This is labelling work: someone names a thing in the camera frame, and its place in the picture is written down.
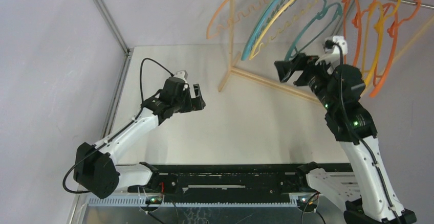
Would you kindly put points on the pale yellow wavy hanger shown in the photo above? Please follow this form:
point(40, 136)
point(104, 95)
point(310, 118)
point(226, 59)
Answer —
point(290, 13)

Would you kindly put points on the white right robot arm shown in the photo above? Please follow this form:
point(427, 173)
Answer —
point(376, 202)

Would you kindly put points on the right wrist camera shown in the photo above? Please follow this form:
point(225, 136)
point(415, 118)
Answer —
point(334, 46)

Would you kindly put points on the wooden clothes rack frame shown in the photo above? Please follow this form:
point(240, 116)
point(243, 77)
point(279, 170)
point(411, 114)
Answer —
point(233, 70)

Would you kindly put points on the circuit board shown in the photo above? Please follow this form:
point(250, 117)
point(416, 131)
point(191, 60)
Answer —
point(304, 204)
point(154, 201)

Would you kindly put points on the left circuit board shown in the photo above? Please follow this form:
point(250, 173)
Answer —
point(154, 201)

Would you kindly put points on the right circuit board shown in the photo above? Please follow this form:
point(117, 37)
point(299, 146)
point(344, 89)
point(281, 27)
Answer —
point(304, 204)

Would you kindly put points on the light blue wavy hanger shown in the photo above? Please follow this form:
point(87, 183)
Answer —
point(268, 13)

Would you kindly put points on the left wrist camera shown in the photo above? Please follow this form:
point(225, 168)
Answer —
point(181, 75)

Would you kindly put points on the orange plastic hanger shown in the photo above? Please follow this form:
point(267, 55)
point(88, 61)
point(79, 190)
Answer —
point(388, 10)
point(357, 23)

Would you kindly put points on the peach wavy hanger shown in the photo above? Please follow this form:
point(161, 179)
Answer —
point(237, 12)

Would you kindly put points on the yellow-orange plastic hanger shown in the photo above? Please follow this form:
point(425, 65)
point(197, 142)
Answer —
point(373, 13)

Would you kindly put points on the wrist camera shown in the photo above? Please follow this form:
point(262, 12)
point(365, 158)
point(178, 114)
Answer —
point(334, 46)
point(181, 75)

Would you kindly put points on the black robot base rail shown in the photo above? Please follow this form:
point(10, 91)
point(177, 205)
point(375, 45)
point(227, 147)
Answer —
point(268, 185)

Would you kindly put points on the teal plastic hanger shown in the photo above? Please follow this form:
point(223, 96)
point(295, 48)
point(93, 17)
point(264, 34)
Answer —
point(336, 11)

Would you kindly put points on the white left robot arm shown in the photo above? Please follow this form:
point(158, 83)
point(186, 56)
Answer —
point(97, 166)

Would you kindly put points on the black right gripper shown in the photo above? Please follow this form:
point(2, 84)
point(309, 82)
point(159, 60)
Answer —
point(301, 74)

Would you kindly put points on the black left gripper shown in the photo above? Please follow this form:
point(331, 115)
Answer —
point(195, 104)

